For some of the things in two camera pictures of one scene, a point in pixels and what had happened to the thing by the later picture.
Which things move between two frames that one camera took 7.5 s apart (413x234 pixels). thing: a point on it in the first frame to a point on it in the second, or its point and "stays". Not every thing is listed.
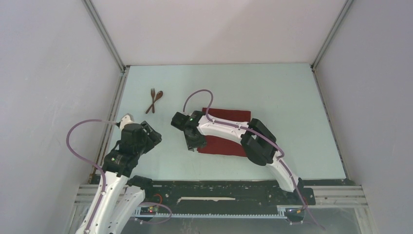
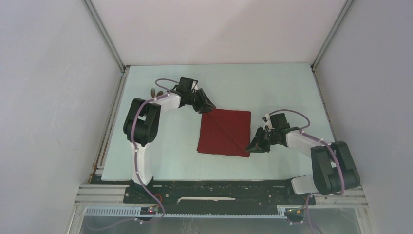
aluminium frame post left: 123,68 stays
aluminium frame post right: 331,34 stays
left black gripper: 155,137 to 204,108
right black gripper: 191,145 to 256,140
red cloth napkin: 215,145 stays
